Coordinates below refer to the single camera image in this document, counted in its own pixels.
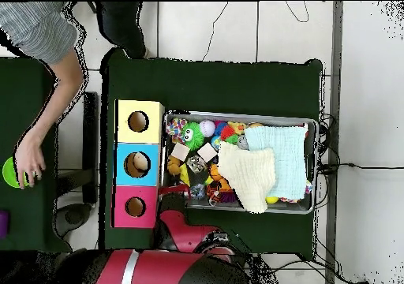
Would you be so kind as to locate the cream muslin cloth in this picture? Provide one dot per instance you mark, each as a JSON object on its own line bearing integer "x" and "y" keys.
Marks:
{"x": 249, "y": 173}

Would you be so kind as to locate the lime green plastic bowl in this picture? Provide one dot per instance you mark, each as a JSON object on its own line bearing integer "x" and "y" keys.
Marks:
{"x": 8, "y": 173}

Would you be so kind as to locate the person's forearm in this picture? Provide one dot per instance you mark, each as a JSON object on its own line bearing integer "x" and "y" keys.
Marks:
{"x": 60, "y": 97}

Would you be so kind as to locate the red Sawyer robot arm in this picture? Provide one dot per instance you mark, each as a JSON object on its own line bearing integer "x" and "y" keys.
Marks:
{"x": 180, "y": 230}

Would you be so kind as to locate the wooden box with three holes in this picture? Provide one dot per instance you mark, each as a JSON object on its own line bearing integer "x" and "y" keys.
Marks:
{"x": 148, "y": 132}

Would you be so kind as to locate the shallow metal mesh bin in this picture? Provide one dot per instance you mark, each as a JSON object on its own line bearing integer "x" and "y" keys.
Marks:
{"x": 284, "y": 206}

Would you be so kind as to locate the person's hand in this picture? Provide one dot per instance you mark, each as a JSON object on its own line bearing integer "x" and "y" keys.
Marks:
{"x": 28, "y": 157}

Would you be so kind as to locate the yellow cheese wedge toy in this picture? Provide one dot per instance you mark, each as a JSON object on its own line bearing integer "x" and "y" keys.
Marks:
{"x": 185, "y": 175}

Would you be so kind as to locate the plain wooden cube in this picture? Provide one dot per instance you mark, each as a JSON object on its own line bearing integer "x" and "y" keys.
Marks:
{"x": 180, "y": 152}
{"x": 207, "y": 152}

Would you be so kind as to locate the green fuzzy googly-eyed toy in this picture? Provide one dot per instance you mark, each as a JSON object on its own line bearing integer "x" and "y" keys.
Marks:
{"x": 193, "y": 136}

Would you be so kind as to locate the white toy baseball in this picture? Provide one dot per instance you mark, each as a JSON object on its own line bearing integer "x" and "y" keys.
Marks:
{"x": 207, "y": 128}

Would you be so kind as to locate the black upright panel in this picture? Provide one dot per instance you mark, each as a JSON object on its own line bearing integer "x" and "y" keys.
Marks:
{"x": 90, "y": 139}

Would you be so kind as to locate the grey round base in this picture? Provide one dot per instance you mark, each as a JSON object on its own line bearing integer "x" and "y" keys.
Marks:
{"x": 74, "y": 217}

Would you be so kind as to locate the light blue muslin cloth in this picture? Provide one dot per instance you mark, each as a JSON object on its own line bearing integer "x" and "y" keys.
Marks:
{"x": 290, "y": 157}

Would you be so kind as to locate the purple object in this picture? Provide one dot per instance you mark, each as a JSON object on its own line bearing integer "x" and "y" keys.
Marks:
{"x": 3, "y": 224}

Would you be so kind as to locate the person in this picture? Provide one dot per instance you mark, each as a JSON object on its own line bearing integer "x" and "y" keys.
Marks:
{"x": 38, "y": 28}

